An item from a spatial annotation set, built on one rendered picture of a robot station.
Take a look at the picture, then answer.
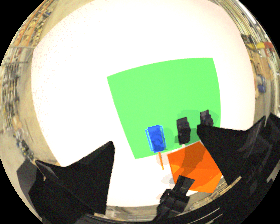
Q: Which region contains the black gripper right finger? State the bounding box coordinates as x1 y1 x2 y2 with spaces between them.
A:
196 116 265 186

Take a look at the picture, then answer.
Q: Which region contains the green flat block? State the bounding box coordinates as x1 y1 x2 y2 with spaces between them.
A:
107 57 221 160

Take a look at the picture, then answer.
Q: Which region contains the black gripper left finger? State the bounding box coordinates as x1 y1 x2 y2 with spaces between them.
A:
35 140 116 216

